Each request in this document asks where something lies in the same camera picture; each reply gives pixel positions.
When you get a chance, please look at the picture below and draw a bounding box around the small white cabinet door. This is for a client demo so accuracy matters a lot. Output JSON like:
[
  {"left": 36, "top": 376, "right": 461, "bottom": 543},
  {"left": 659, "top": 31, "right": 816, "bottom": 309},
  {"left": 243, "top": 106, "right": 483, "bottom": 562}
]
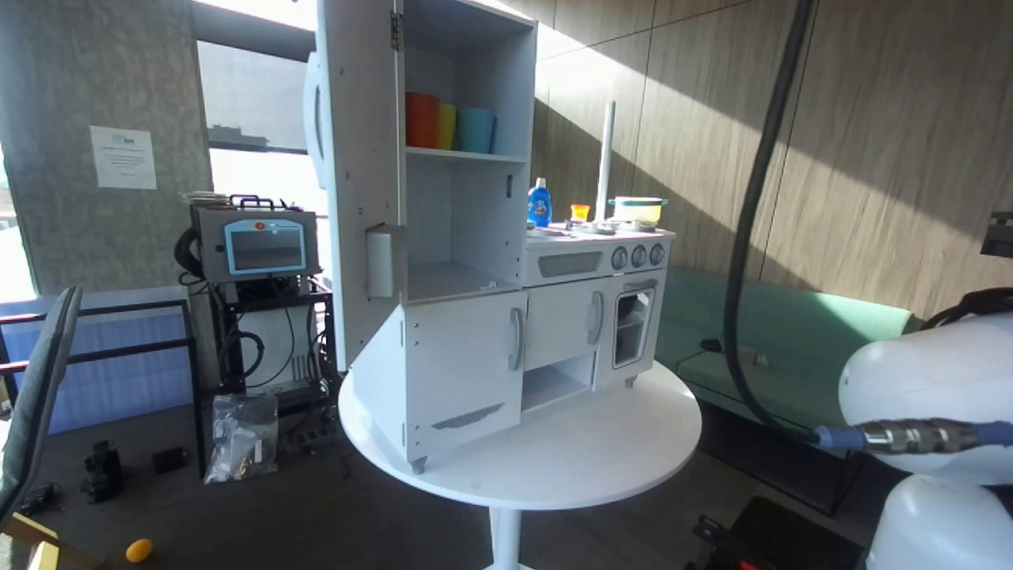
[{"left": 521, "top": 276, "right": 611, "bottom": 373}]

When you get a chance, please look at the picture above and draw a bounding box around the white door with grey swoosh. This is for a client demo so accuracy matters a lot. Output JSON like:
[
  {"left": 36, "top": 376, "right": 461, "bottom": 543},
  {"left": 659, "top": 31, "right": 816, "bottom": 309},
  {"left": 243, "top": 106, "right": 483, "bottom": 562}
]
[{"left": 402, "top": 292, "right": 528, "bottom": 471}]

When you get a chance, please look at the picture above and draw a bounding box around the white oven door with window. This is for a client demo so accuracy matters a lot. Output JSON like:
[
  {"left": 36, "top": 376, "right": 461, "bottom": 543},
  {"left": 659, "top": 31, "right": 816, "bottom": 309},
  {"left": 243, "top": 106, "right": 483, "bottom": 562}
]
[{"left": 603, "top": 268, "right": 667, "bottom": 371}]

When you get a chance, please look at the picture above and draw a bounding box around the white toy kitchen cabinet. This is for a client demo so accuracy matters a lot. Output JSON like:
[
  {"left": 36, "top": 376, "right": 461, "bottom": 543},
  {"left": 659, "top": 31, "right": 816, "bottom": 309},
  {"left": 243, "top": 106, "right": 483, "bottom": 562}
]
[{"left": 360, "top": 0, "right": 678, "bottom": 474}]

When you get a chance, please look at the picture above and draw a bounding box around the yellow cup in cabinet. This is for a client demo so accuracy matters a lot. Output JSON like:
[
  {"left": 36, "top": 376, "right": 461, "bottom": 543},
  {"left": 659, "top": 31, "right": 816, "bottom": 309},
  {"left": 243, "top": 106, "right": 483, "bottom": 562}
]
[{"left": 434, "top": 98, "right": 461, "bottom": 153}]

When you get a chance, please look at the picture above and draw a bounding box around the blue bottle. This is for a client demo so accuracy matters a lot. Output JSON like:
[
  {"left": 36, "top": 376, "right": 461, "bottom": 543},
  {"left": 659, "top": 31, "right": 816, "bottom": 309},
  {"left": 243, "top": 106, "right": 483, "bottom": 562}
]
[{"left": 525, "top": 175, "right": 555, "bottom": 231}]

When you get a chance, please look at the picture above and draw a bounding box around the toy pot with teal lid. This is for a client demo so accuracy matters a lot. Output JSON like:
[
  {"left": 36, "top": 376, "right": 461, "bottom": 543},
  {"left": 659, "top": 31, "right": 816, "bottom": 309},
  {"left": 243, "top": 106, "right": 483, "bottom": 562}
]
[{"left": 611, "top": 193, "right": 667, "bottom": 231}]

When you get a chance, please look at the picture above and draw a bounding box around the teal cup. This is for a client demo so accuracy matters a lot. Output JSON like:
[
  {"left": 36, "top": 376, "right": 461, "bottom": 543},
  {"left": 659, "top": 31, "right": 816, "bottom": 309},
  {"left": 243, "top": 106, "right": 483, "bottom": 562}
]
[{"left": 452, "top": 103, "right": 499, "bottom": 154}]

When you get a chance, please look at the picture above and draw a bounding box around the white vertical pole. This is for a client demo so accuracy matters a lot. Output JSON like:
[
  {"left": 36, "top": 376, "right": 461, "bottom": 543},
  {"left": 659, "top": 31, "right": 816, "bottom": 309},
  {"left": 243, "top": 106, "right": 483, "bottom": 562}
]
[{"left": 591, "top": 98, "right": 621, "bottom": 231}]

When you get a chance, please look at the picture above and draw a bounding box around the orange cup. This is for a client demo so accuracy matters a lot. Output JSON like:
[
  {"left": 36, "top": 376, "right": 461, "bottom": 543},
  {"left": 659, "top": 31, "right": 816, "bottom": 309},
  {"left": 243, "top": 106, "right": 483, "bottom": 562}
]
[{"left": 404, "top": 89, "right": 444, "bottom": 153}]

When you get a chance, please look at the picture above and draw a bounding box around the equipment cart with screen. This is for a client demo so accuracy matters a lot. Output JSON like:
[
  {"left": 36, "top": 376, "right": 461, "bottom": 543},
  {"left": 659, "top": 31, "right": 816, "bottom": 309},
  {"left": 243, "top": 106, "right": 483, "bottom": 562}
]
[{"left": 172, "top": 190, "right": 341, "bottom": 456}]

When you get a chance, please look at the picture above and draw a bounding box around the clear plastic bag with parts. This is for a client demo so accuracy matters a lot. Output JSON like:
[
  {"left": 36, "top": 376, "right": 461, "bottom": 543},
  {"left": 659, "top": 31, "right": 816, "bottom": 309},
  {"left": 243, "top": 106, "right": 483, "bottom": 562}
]
[{"left": 201, "top": 390, "right": 281, "bottom": 486}]

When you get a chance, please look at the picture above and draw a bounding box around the black floor case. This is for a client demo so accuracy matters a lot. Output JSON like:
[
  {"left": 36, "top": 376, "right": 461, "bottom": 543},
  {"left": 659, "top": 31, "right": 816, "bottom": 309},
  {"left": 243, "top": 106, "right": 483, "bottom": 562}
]
[{"left": 685, "top": 493, "right": 867, "bottom": 570}]

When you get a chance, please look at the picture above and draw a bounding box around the small black flat gadget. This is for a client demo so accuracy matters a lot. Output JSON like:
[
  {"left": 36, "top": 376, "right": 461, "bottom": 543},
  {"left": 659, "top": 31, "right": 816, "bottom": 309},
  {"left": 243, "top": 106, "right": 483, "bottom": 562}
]
[{"left": 147, "top": 442, "right": 192, "bottom": 474}]

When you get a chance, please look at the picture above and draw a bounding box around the white paper notice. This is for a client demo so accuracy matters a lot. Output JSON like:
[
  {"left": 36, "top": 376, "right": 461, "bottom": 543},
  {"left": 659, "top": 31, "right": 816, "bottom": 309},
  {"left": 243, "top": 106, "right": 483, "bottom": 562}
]
[{"left": 84, "top": 124, "right": 162, "bottom": 193}]

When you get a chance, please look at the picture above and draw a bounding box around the black block gadget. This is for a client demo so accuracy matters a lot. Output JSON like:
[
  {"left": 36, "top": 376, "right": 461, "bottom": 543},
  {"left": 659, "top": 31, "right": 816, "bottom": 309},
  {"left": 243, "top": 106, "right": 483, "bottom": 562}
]
[{"left": 80, "top": 437, "right": 128, "bottom": 504}]

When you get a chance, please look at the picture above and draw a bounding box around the round white pedestal table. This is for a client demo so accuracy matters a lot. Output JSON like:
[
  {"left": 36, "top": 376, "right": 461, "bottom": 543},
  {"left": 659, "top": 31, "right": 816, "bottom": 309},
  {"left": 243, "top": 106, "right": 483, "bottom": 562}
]
[{"left": 335, "top": 305, "right": 707, "bottom": 570}]

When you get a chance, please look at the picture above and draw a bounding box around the thick black cable conduit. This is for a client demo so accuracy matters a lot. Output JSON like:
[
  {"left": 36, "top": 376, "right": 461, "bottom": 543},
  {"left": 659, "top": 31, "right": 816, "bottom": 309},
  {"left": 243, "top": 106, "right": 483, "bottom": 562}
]
[{"left": 717, "top": 0, "right": 1013, "bottom": 459}]

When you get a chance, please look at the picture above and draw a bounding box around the blue panel with dark frame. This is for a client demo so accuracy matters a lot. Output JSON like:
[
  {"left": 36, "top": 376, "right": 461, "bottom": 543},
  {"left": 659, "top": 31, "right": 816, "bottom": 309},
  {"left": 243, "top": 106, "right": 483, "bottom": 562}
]
[{"left": 0, "top": 298, "right": 200, "bottom": 437}]

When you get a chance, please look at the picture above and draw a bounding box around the wooden frame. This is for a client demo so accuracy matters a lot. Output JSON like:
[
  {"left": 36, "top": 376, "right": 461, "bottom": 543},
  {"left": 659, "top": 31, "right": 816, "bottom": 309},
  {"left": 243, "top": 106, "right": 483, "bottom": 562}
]
[{"left": 0, "top": 509, "right": 67, "bottom": 570}]

